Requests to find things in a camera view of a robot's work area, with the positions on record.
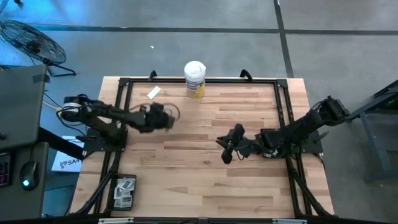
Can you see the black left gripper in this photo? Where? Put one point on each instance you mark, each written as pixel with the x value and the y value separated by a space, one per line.
pixel 157 118

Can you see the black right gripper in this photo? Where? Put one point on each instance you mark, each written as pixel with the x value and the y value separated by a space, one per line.
pixel 242 144

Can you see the green striped adhesive bandage packet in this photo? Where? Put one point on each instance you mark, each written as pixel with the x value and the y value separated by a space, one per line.
pixel 273 153

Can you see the white square wipe packet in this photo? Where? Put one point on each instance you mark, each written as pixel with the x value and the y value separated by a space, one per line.
pixel 126 183
pixel 120 204
pixel 117 193
pixel 127 197

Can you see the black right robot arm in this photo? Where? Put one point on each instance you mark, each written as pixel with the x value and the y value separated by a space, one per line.
pixel 298 127

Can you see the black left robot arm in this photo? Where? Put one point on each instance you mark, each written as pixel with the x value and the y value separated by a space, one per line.
pixel 105 116

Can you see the white oblong packet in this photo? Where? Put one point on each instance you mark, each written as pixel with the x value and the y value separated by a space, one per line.
pixel 154 92

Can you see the black plastic mesh basket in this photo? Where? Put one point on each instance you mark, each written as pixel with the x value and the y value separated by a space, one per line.
pixel 134 205
pixel 267 130

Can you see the yellow Lysol wipes canister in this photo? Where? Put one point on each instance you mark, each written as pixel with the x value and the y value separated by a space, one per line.
pixel 195 81

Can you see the white printed paper sheet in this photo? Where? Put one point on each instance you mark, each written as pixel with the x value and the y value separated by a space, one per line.
pixel 66 163

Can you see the black metal bar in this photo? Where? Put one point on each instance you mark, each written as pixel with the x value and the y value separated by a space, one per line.
pixel 59 143

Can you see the grey monitor back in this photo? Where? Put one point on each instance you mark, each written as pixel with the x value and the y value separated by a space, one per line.
pixel 18 105

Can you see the black computer mouse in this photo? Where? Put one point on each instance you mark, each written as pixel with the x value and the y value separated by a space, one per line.
pixel 29 174

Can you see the black floor fan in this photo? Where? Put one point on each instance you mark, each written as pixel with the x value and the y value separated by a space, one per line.
pixel 31 43

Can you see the grey desk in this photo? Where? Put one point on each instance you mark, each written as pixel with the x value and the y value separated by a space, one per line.
pixel 34 202

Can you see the black keyboard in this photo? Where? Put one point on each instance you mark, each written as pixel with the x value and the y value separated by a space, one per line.
pixel 4 171

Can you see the silver metal bracket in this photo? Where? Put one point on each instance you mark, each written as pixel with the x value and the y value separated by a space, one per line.
pixel 115 220
pixel 289 221

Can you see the grey metal cart frame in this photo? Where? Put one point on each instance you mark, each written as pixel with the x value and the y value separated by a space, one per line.
pixel 367 146

